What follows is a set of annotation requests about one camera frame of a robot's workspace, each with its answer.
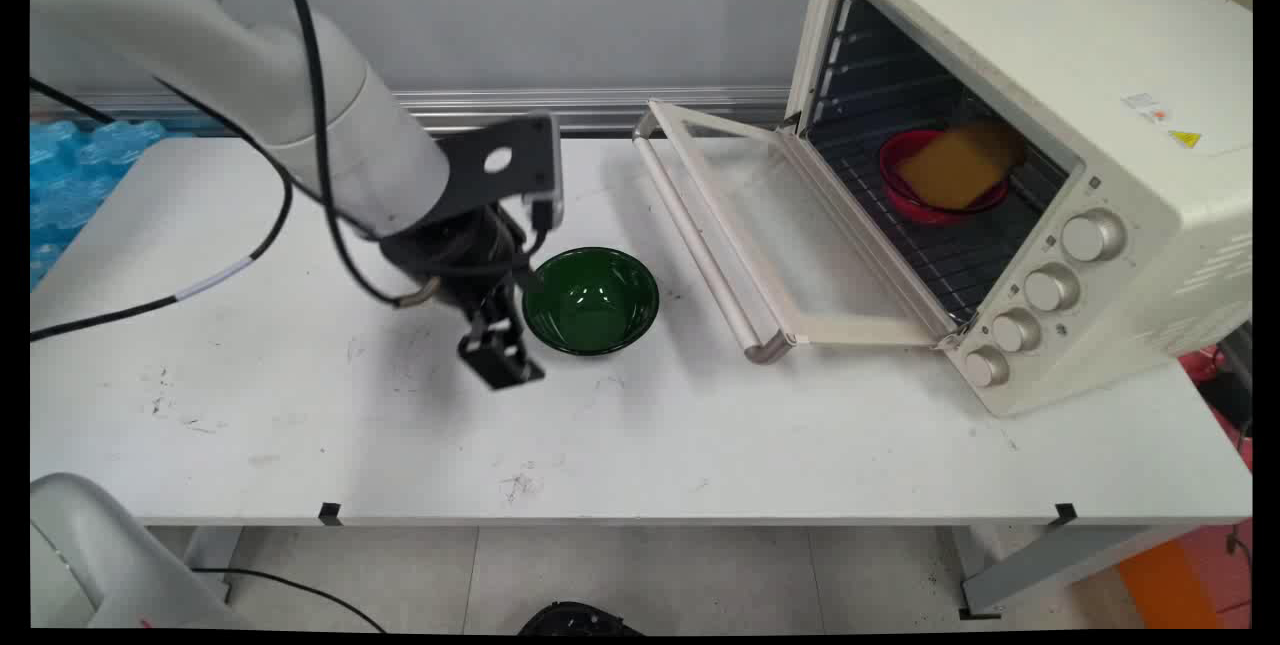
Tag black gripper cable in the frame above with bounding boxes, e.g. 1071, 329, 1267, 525
271, 0, 441, 310

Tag metal oven rack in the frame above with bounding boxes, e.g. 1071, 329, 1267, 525
832, 135, 1069, 326

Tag black object on floor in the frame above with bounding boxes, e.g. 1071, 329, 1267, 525
517, 601, 647, 636

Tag slice of bread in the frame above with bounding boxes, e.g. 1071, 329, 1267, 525
895, 119, 1028, 212

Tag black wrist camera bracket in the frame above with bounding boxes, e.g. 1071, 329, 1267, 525
430, 114, 564, 232

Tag cream oven knob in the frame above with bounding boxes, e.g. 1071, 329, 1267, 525
1024, 263, 1082, 314
991, 309, 1042, 355
964, 346, 1012, 390
1062, 210, 1127, 264

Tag black cable with white tape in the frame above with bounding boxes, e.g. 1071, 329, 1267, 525
30, 77, 295, 342

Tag red bowl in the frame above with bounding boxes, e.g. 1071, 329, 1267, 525
879, 130, 1013, 226

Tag blue water bottle pack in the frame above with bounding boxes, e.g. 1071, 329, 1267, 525
30, 119, 193, 288

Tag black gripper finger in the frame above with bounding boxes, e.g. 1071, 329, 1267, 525
498, 293, 547, 382
458, 310, 523, 392

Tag green glass bowl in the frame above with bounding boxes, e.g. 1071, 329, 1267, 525
522, 246, 661, 358

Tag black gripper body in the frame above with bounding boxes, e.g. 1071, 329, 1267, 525
380, 208, 533, 324

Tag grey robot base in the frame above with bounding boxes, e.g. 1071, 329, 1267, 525
30, 473, 243, 630

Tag orange floor object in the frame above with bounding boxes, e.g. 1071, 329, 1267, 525
1114, 536, 1227, 630

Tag glass oven door with handle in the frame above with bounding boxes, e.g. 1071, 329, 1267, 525
633, 100, 963, 365

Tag grey table leg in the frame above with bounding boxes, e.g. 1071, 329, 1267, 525
948, 523, 1201, 619

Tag white label sticker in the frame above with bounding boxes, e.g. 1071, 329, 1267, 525
1121, 91, 1172, 125

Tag cream toaster oven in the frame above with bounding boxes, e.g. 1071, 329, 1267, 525
785, 0, 1253, 418

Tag black floor cable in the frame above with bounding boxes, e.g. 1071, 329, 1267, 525
190, 567, 388, 634

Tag red object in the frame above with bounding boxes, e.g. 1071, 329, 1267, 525
1177, 345, 1253, 474

